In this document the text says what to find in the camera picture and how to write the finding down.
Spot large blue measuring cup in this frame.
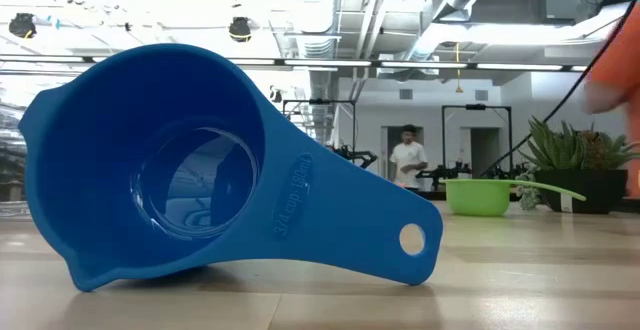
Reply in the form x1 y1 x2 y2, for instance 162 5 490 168
18 43 445 293

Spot green measuring cup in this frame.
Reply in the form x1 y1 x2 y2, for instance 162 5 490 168
439 178 587 218

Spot black background robot arms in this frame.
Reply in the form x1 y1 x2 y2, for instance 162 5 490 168
327 143 379 170
414 161 474 182

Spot person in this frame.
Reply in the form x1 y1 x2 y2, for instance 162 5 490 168
389 124 430 191
582 0 640 199

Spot green succulent plant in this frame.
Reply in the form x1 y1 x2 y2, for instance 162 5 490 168
513 115 640 212

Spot black plant pot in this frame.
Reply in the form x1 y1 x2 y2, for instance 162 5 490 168
533 168 629 215

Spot black background rig frame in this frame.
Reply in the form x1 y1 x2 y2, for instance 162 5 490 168
282 98 357 157
441 103 513 172

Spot wide silver ceiling duct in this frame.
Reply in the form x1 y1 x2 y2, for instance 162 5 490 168
284 0 342 146

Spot black ceiling cable reel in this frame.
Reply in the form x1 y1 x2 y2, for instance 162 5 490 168
8 12 38 40
228 16 253 44

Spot yellow hanging ceiling cord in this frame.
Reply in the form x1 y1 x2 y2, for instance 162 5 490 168
453 42 465 94

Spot long black hanging cable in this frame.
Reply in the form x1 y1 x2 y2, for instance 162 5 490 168
479 0 640 179

